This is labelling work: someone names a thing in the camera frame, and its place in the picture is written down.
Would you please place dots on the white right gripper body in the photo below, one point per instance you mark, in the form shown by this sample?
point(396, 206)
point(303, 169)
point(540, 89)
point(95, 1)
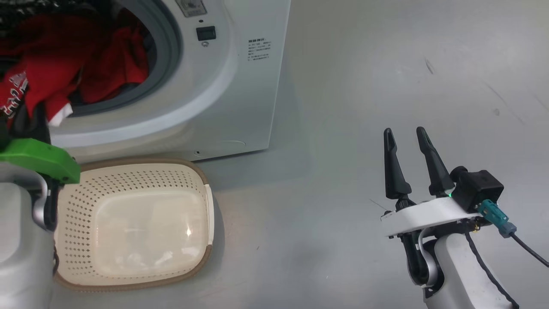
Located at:
point(420, 216)

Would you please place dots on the red jersey clothing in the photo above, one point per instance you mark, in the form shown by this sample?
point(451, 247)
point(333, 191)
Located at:
point(51, 56)

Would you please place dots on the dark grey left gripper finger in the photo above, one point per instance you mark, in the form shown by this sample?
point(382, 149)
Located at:
point(3, 134)
point(30, 126)

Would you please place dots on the cream perforated laundry basket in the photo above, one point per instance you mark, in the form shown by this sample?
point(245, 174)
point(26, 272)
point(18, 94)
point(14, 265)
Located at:
point(128, 223)

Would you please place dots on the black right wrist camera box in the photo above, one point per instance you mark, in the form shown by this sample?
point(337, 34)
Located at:
point(478, 189)

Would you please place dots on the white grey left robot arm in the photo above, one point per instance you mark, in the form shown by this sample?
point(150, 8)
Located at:
point(21, 257)

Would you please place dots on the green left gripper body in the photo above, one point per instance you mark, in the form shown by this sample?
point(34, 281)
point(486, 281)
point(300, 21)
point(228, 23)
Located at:
point(38, 156)

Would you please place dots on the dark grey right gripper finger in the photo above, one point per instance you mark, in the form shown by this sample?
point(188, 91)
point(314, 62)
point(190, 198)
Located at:
point(437, 176)
point(394, 180)

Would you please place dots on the white front-load washing machine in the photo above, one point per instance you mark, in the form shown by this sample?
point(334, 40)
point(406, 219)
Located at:
point(240, 107)

